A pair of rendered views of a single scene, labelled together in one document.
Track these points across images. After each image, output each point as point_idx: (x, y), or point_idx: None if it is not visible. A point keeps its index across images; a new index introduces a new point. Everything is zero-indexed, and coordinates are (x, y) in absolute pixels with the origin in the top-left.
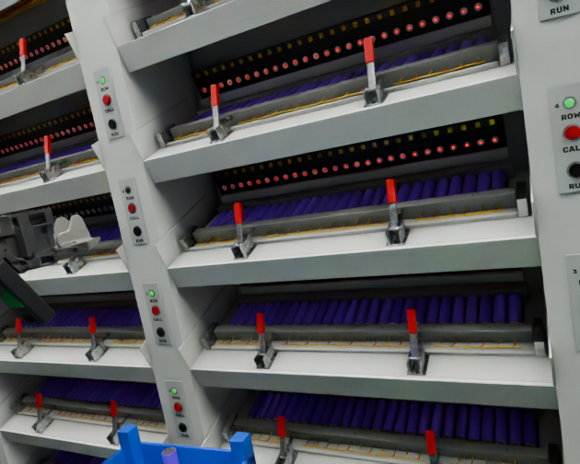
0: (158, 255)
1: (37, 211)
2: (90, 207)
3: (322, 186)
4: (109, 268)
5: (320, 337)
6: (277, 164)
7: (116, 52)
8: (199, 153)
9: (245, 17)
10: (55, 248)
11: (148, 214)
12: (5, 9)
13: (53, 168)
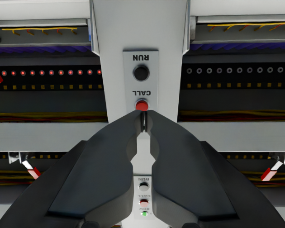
0: (106, 26)
1: None
2: None
3: None
4: (253, 3)
5: None
6: (36, 86)
7: (122, 223)
8: (31, 146)
9: None
10: (153, 210)
11: (115, 93)
12: None
13: (274, 155)
